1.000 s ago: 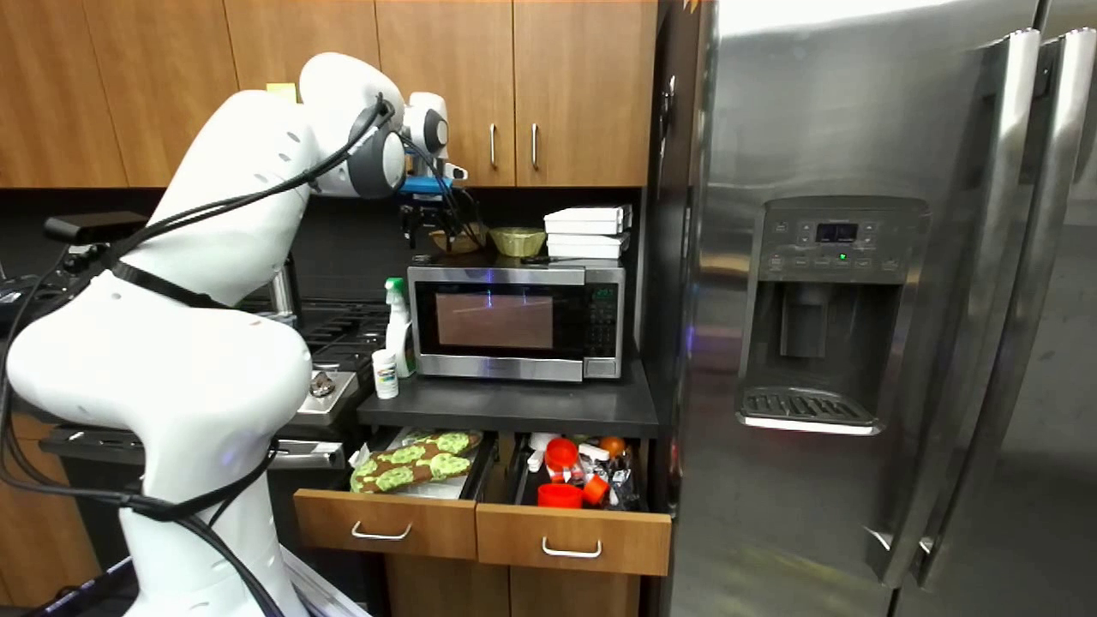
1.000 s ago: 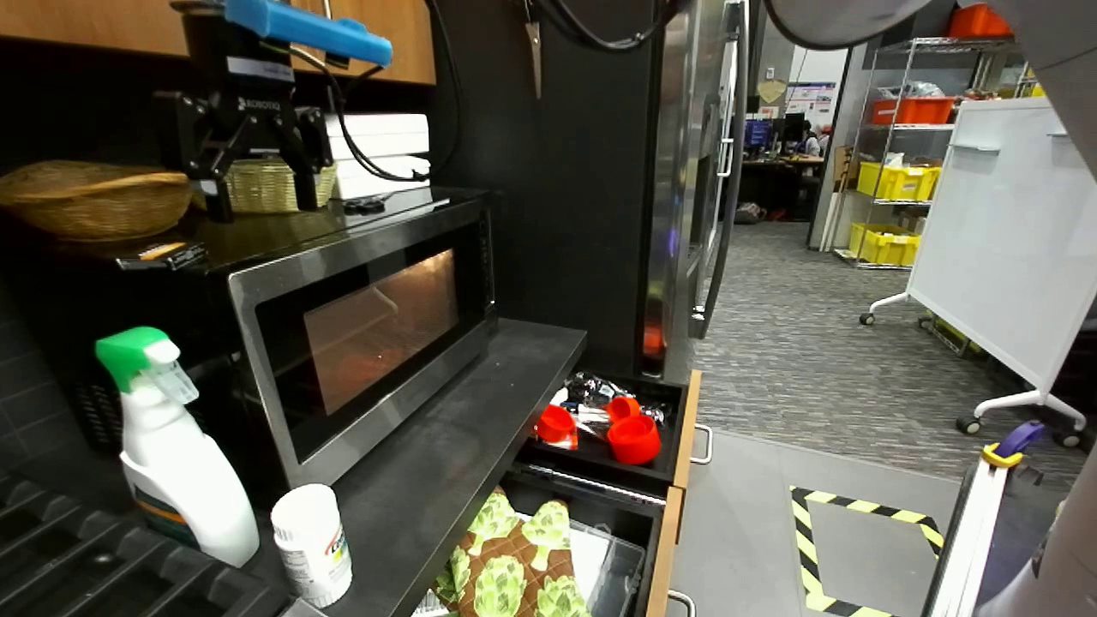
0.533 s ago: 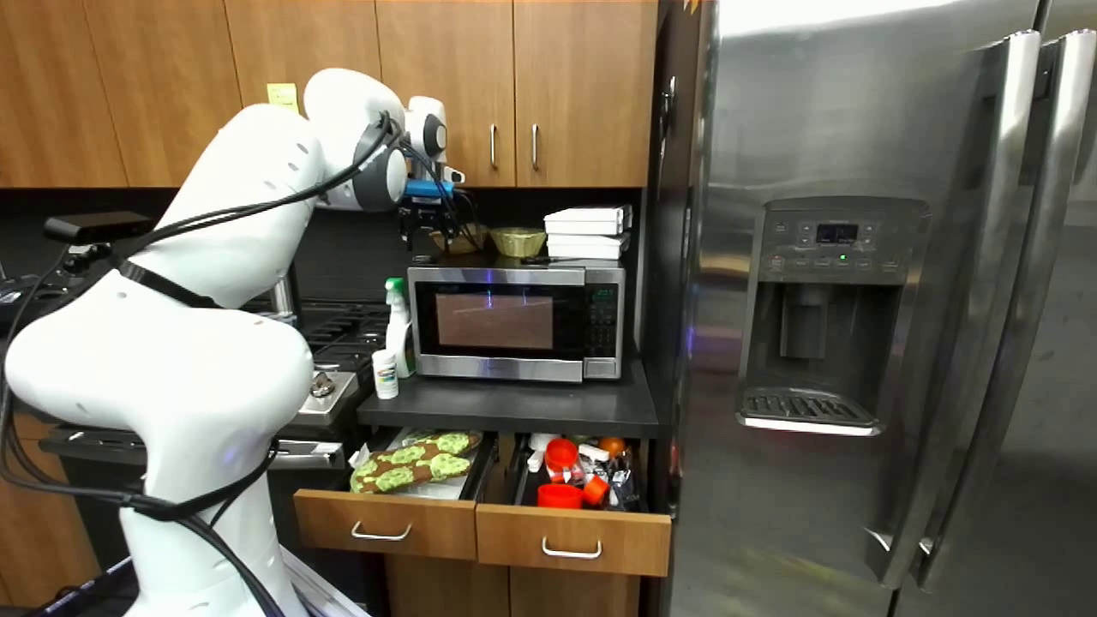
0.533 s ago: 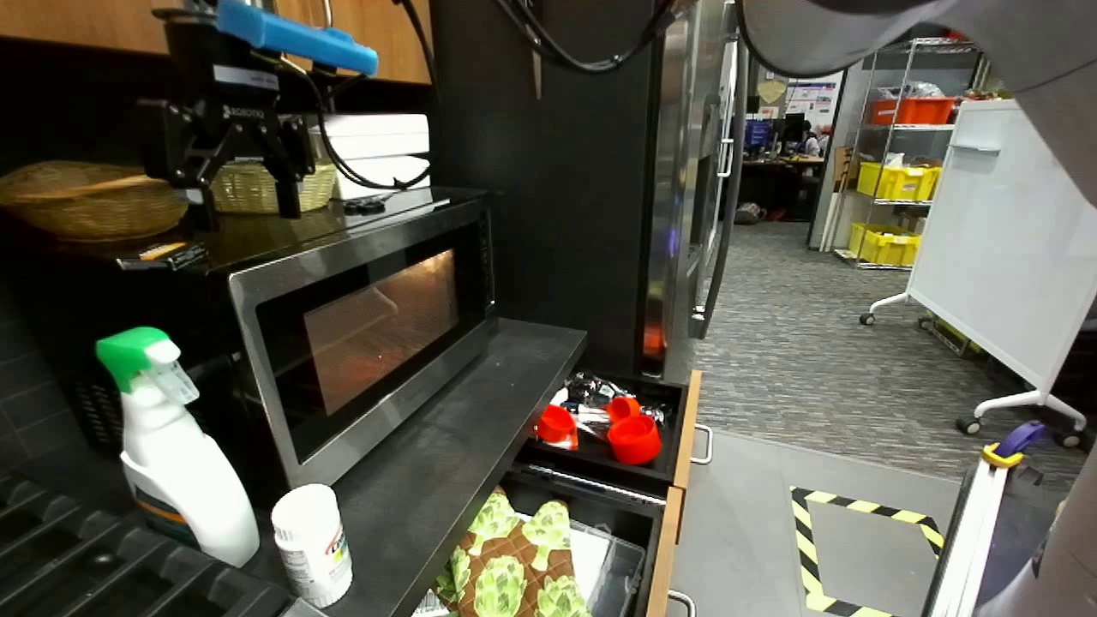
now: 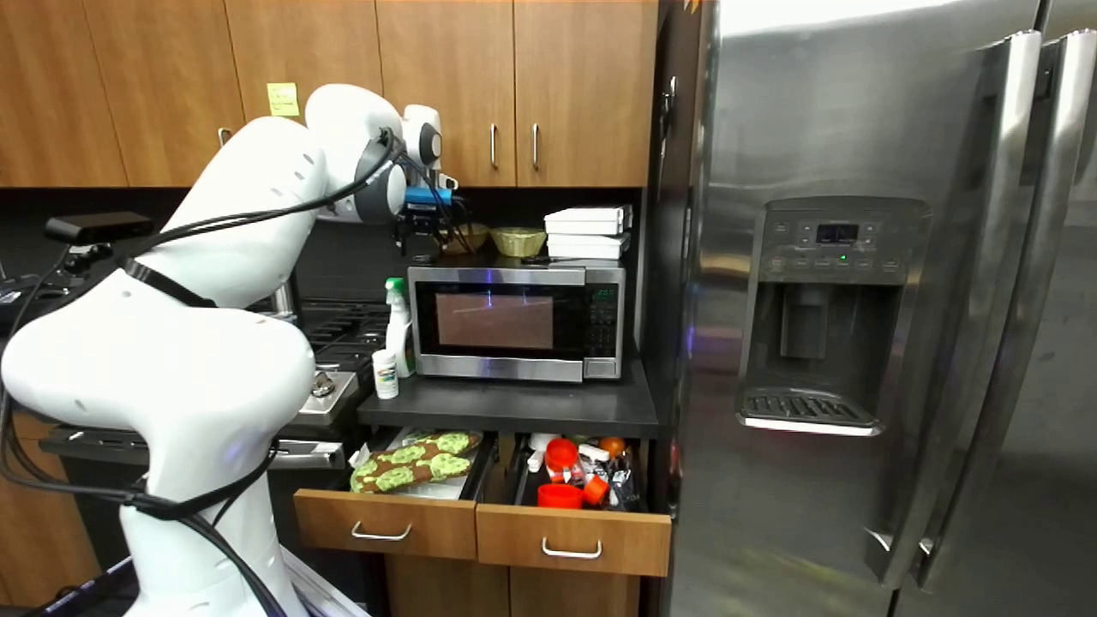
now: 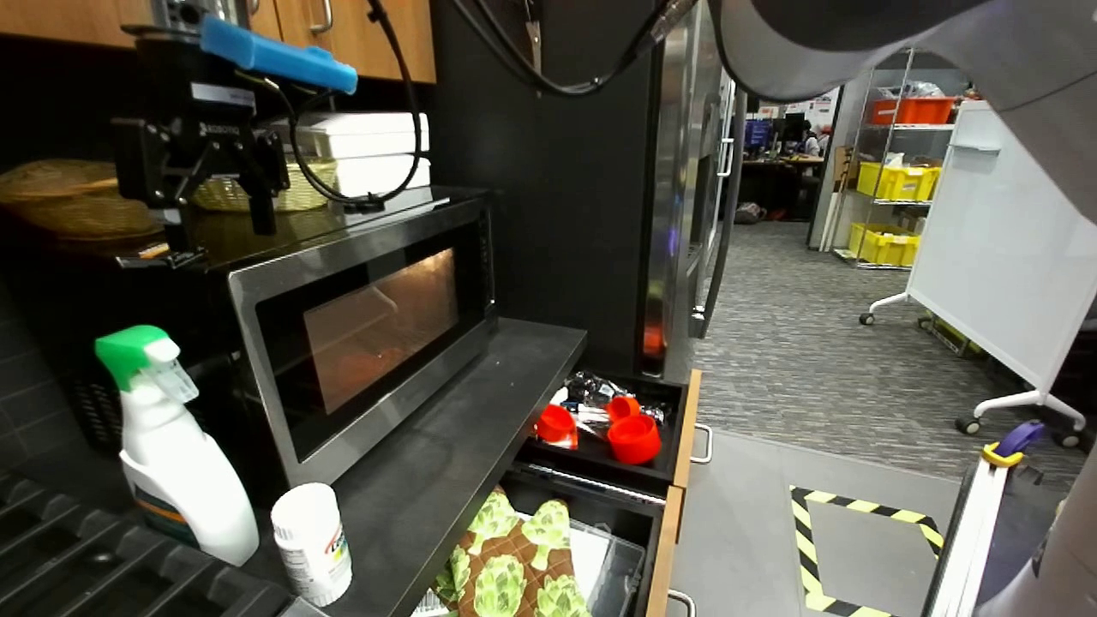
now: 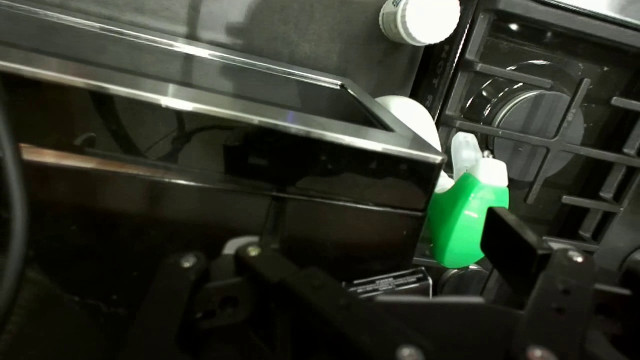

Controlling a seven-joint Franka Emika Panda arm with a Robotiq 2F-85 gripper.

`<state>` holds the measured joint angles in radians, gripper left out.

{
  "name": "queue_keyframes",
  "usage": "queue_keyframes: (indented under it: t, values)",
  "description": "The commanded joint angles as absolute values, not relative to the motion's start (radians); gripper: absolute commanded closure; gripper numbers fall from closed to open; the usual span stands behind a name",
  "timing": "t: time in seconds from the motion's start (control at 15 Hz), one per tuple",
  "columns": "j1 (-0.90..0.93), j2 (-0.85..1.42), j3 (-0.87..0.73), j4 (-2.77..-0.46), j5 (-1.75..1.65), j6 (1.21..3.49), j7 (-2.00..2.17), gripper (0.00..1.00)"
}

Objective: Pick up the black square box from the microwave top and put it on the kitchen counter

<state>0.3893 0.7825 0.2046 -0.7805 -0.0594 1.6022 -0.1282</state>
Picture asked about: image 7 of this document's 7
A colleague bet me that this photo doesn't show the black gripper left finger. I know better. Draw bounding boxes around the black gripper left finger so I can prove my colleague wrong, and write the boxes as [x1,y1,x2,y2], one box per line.
[122,242,428,360]

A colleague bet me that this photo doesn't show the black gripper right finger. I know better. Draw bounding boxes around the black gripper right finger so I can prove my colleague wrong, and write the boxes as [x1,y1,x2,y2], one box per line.
[482,209,640,360]

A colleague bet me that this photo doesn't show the white green spray bottle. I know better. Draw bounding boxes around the white green spray bottle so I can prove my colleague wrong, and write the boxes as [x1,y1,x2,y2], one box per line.
[421,132,509,269]

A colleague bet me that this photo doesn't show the small white bottle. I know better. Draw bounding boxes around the small white bottle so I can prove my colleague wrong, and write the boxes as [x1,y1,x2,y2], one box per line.
[378,0,461,47]

